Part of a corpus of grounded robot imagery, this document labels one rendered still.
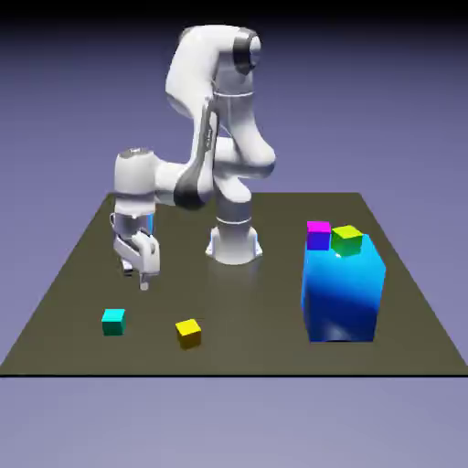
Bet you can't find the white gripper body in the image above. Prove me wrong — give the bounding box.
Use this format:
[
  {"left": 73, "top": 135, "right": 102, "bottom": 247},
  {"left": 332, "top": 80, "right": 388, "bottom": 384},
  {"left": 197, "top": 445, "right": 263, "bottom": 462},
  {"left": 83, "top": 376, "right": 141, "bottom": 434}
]
[{"left": 112, "top": 229, "right": 162, "bottom": 277}]

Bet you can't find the small cyan cube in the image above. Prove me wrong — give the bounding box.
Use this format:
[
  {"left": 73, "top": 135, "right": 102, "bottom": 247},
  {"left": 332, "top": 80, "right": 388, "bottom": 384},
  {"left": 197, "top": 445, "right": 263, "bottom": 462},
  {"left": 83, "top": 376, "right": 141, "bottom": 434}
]
[{"left": 101, "top": 308, "right": 127, "bottom": 337}]

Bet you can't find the small yellow cube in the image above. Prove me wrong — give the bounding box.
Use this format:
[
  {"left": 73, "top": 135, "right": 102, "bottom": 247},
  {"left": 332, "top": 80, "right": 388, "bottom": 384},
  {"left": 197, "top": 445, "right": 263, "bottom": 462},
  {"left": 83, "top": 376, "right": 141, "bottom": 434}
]
[{"left": 175, "top": 318, "right": 203, "bottom": 351}]

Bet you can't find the small magenta cube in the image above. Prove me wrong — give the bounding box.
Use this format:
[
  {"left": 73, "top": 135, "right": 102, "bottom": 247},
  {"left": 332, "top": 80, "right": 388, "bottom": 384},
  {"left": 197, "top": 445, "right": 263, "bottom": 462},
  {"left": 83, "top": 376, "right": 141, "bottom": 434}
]
[{"left": 305, "top": 220, "right": 333, "bottom": 252}]

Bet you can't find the small green cube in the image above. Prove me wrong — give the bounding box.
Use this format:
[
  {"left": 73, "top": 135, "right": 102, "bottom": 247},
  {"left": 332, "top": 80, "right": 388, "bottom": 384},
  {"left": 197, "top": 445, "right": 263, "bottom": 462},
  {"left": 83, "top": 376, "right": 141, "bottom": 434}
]
[{"left": 330, "top": 224, "right": 365, "bottom": 258}]

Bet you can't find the large blue box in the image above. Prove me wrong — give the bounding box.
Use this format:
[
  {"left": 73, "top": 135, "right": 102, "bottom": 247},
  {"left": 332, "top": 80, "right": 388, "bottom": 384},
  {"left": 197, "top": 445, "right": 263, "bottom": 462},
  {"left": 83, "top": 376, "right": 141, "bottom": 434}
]
[{"left": 300, "top": 233, "right": 388, "bottom": 344}]

